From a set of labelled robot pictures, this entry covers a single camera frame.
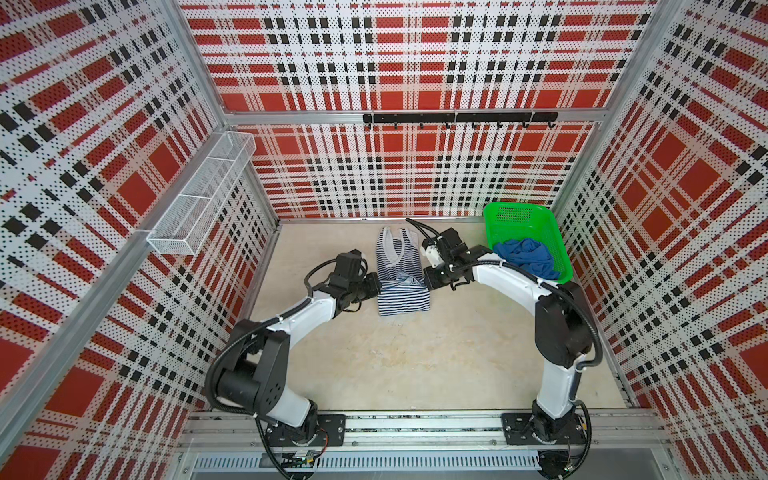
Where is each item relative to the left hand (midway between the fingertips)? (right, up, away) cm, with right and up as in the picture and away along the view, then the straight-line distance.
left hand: (382, 288), depth 90 cm
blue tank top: (+51, +10, +14) cm, 54 cm away
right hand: (+14, +2, 0) cm, 15 cm away
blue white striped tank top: (+7, +1, 0) cm, 7 cm away
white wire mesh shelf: (-58, +22, +1) cm, 62 cm away
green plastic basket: (+48, +23, +29) cm, 61 cm away
